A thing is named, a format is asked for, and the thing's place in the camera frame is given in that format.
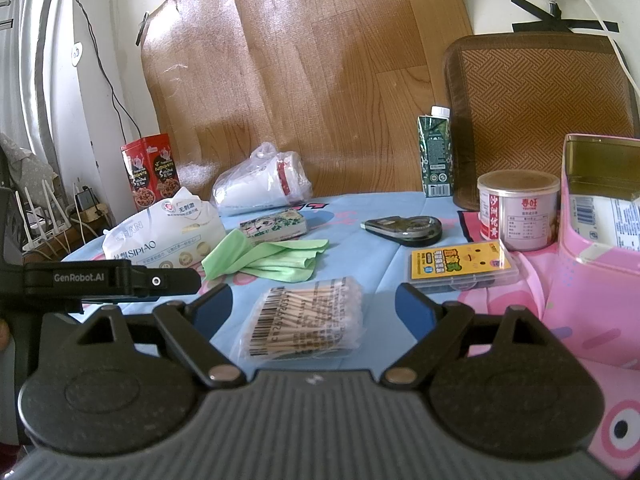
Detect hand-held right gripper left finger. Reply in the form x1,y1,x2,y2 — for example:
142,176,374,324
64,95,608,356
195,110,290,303
75,282,246,388

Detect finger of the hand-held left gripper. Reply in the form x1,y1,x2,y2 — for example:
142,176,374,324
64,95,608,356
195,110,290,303
129,266,202,297

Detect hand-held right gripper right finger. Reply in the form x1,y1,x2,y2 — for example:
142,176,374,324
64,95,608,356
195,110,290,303
382,282,543,388

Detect green cloth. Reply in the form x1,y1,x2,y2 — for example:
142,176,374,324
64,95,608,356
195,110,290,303
201,229,329,283

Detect pink tin box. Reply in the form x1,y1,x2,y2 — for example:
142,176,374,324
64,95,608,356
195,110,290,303
542,134,640,368

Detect white box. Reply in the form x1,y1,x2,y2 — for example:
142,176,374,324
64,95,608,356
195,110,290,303
570,192,640,252

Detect white tissue pack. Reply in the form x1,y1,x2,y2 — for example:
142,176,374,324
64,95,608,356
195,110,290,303
102,186,228,278

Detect white antenna router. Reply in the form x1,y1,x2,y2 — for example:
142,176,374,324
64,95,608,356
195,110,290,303
15,180,71,253

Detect yellow card case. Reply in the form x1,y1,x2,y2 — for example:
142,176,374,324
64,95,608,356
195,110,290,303
410,240,521,293

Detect printed blue tablecloth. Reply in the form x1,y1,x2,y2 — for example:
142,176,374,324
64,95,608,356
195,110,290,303
60,191,640,480

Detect black tape dispenser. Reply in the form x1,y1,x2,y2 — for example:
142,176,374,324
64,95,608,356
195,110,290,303
361,214,443,247

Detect green printed card box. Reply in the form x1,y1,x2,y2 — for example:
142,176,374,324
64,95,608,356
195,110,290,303
239,208,308,246

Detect red snack box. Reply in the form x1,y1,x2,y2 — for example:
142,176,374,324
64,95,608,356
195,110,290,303
120,133,181,213

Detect bagged white paper cups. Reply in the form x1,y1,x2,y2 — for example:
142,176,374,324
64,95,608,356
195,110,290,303
211,142,313,218

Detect red label can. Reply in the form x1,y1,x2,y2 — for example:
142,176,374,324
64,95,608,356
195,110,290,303
476,170,561,252

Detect green drink carton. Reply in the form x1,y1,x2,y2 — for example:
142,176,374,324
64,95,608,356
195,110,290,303
417,106,454,198

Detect grey curtain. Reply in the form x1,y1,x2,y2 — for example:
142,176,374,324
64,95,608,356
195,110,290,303
0,0,68,176

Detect brown woven mat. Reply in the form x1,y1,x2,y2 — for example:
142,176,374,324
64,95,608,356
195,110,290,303
442,35,640,211

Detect wood pattern sheet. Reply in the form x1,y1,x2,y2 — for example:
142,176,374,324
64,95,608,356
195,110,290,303
140,0,476,211

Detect short black tape strip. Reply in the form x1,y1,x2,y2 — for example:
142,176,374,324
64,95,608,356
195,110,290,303
511,0,551,20

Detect long black tape strip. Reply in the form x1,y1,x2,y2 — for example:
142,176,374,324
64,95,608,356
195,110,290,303
512,19,620,35

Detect black wall cable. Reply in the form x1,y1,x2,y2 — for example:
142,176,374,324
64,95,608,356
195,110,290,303
72,0,146,142

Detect white charging cable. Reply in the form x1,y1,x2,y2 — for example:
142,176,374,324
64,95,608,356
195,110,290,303
565,0,640,106

